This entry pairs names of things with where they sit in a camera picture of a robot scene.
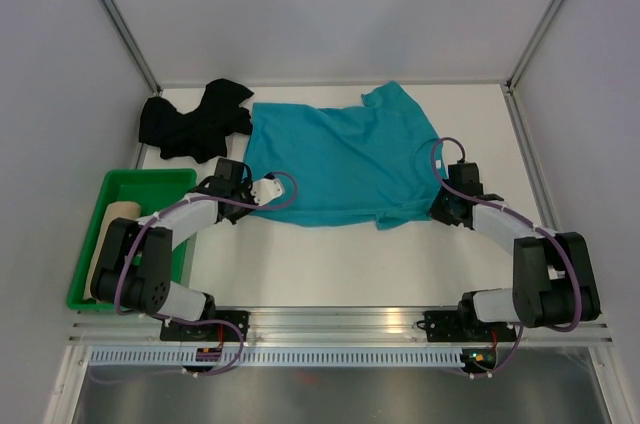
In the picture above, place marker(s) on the right aluminium corner post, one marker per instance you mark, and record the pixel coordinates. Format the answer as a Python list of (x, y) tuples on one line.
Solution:
[(548, 17)]

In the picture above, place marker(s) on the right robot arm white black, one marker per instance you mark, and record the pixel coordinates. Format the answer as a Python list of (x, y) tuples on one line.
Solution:
[(553, 284)]

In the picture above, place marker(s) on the white slotted cable duct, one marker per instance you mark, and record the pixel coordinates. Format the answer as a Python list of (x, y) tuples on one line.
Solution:
[(291, 356)]

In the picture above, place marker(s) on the aluminium corner post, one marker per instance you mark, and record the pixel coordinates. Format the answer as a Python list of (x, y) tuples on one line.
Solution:
[(548, 17), (122, 29)]

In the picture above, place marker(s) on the teal t-shirt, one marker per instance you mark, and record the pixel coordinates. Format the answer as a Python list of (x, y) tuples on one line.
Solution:
[(365, 163)]

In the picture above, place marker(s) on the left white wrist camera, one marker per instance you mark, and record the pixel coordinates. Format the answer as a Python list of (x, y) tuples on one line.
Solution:
[(266, 190)]

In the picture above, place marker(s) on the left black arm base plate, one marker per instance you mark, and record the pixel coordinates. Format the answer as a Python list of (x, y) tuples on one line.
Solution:
[(176, 332)]

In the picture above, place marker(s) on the rolled beige t-shirt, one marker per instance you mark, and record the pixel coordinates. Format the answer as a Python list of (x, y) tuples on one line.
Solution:
[(119, 209)]

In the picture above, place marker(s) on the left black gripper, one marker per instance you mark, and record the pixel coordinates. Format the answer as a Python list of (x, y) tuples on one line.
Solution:
[(246, 188)]

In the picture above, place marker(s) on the black t-shirt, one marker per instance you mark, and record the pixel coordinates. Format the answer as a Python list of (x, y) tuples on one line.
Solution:
[(201, 133)]

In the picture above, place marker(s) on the left aluminium corner post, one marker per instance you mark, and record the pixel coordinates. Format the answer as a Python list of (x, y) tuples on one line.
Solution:
[(122, 29)]

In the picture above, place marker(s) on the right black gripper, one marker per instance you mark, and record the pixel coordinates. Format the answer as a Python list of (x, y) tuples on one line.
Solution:
[(438, 214)]

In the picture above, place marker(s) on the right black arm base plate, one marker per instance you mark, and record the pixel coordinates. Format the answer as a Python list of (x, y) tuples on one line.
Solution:
[(446, 326)]

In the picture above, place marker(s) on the green plastic tray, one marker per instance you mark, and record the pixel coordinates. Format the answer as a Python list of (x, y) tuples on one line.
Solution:
[(152, 189)]

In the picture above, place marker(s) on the aluminium frame rail front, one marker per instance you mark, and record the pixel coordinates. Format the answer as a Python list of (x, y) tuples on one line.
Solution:
[(273, 327)]

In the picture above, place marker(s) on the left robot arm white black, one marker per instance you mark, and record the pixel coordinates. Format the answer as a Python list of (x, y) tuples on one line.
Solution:
[(134, 267)]

